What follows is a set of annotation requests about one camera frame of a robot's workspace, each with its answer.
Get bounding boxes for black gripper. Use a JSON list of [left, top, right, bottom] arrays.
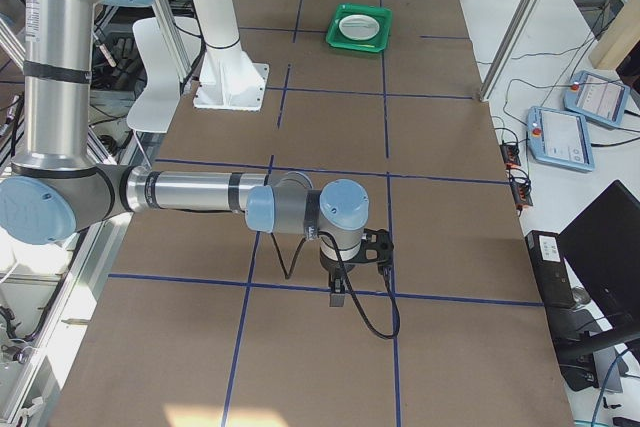
[[319, 251, 355, 307]]

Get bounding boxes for green fork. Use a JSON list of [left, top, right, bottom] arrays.
[[340, 19, 375, 29]]

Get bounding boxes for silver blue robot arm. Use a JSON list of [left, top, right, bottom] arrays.
[[1, 0, 371, 306]]

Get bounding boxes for orange black adapter box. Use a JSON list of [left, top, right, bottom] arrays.
[[499, 142, 521, 168], [511, 183, 533, 209]]

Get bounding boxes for black desktop computer box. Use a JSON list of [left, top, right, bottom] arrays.
[[525, 230, 576, 309]]

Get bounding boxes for brown paper table cover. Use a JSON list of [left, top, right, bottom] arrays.
[[50, 0, 572, 426]]

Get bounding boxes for black monitor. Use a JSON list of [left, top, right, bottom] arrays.
[[560, 180, 639, 327]]

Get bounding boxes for near blue teach pendant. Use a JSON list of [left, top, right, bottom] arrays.
[[527, 106, 595, 172]]

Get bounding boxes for blue teach pendant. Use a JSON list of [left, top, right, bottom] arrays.
[[563, 70, 630, 129], [527, 106, 595, 172]]

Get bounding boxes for green plastic tray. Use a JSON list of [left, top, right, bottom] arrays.
[[325, 3, 393, 53]]

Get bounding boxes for white round plate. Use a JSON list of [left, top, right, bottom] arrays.
[[338, 14, 380, 41]]

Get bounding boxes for far blue teach pendant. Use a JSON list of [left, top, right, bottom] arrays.
[[563, 70, 630, 129]]

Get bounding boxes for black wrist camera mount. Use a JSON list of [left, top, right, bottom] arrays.
[[359, 228, 394, 269]]

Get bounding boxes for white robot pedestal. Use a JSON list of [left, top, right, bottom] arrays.
[[193, 0, 269, 112]]

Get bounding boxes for aluminium frame post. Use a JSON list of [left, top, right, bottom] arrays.
[[479, 0, 540, 102]]

